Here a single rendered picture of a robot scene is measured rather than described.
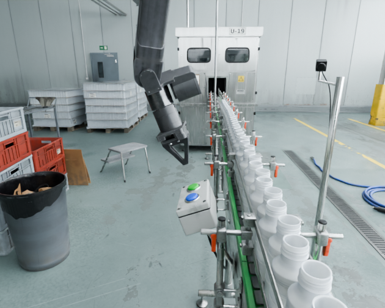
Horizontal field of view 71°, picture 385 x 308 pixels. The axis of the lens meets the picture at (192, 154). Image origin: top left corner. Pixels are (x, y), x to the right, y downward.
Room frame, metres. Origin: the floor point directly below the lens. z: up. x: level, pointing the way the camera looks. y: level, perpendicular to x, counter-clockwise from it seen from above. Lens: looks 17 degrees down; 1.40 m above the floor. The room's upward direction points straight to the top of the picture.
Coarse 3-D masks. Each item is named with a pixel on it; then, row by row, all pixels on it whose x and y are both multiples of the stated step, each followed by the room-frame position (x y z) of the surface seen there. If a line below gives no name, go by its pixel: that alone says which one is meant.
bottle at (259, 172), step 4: (260, 168) 0.65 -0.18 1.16; (264, 168) 0.65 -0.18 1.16; (256, 172) 0.63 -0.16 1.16; (260, 172) 0.62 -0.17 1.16; (264, 172) 0.65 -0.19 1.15; (268, 172) 0.62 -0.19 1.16; (256, 176) 0.63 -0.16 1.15; (260, 176) 0.62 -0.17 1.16; (264, 176) 0.62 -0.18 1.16; (268, 176) 0.62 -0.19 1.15; (256, 180) 0.63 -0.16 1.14; (252, 184) 0.63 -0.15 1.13; (252, 188) 0.62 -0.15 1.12; (252, 192) 0.62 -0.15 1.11; (248, 208) 0.63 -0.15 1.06; (248, 212) 0.63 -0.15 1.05
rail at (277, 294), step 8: (216, 96) 3.50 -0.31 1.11; (224, 120) 1.67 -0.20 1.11; (232, 168) 0.99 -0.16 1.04; (240, 176) 0.74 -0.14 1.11; (240, 200) 0.71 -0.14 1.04; (248, 200) 0.57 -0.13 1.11; (256, 224) 0.47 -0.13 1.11; (256, 232) 0.46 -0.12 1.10; (264, 248) 0.39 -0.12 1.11; (264, 256) 0.38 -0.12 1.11; (256, 264) 0.44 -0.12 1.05; (256, 272) 0.43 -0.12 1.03; (272, 272) 0.33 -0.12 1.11; (272, 280) 0.32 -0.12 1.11; (264, 296) 0.36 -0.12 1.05; (264, 304) 0.35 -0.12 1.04; (280, 304) 0.28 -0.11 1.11
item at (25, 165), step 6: (30, 156) 2.37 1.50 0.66; (18, 162) 2.18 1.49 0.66; (24, 162) 2.29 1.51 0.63; (30, 162) 2.36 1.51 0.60; (12, 168) 2.10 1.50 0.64; (18, 168) 2.18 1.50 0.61; (24, 168) 2.27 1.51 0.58; (30, 168) 2.35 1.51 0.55; (0, 174) 1.92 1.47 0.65; (6, 174) 2.01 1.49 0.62; (12, 174) 2.08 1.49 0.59; (18, 174) 2.16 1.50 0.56; (0, 180) 1.92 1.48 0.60
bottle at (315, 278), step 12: (312, 264) 0.30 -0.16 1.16; (324, 264) 0.29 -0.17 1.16; (300, 276) 0.28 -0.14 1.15; (312, 276) 0.29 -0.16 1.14; (324, 276) 0.28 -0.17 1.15; (288, 288) 0.30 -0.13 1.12; (300, 288) 0.28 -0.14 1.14; (312, 288) 0.27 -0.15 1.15; (324, 288) 0.26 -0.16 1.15; (288, 300) 0.28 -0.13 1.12; (300, 300) 0.27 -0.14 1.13
